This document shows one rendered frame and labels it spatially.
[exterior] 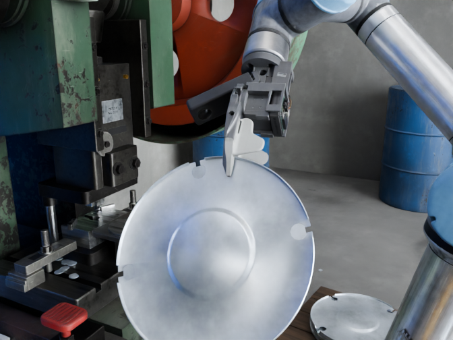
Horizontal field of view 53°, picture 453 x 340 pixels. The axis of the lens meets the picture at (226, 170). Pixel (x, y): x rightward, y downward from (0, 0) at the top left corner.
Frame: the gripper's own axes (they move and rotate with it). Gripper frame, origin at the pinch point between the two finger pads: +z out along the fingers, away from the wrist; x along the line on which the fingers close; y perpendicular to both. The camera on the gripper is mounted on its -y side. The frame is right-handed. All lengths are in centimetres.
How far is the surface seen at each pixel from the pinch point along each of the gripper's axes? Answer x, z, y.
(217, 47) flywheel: 35, -58, -23
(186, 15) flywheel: 30, -65, -33
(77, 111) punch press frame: 7.6, -14.5, -36.0
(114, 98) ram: 19, -27, -38
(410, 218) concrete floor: 263, -115, 54
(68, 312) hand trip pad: 17.6, 21.6, -28.5
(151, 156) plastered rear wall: 208, -118, -129
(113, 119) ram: 22.0, -22.9, -37.7
